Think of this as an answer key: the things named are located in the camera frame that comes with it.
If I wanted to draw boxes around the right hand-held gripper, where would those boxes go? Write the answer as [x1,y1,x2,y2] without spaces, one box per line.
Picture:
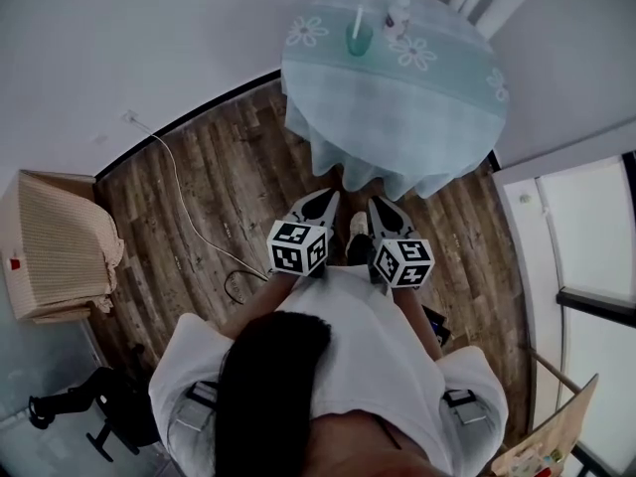
[367,196,437,292]

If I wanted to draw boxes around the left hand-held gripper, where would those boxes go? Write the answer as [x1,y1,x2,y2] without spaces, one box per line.
[265,189,342,280]

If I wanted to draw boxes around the green textured glass cup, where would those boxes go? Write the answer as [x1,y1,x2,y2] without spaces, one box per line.
[345,20,375,59]

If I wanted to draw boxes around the person's left forearm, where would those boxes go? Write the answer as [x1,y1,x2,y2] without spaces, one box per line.
[218,270,305,340]

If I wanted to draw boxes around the person's right forearm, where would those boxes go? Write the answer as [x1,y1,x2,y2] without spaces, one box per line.
[390,285,444,363]

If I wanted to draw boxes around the person's white shoe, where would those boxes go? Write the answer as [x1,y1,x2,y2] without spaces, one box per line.
[346,211,373,248]

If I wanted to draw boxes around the black device blue screen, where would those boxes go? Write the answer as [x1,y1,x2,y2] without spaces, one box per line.
[421,305,454,350]

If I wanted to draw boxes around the person's white shirt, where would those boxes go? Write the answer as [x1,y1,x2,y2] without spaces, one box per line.
[148,263,508,477]

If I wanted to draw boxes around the round table with floral cloth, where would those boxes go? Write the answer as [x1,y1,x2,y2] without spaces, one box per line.
[280,0,511,201]

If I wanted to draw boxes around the black-framed window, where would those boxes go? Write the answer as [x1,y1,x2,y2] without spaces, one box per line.
[501,151,636,477]

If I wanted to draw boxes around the white plastic bottle purple label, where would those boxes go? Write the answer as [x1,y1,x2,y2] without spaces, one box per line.
[382,0,413,40]

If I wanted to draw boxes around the beige checked cloth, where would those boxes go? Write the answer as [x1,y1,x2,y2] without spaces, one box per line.
[17,172,126,315]

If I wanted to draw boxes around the wooden easel board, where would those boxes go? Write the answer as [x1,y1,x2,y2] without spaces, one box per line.
[491,353,600,477]

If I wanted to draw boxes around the cardboard box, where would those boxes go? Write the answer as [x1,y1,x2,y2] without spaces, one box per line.
[0,169,98,323]

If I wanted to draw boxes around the white power cable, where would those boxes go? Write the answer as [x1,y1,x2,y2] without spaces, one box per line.
[126,111,272,282]

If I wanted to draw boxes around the grey shoulder strap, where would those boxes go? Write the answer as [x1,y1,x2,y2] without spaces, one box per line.
[441,388,498,447]
[166,380,221,466]

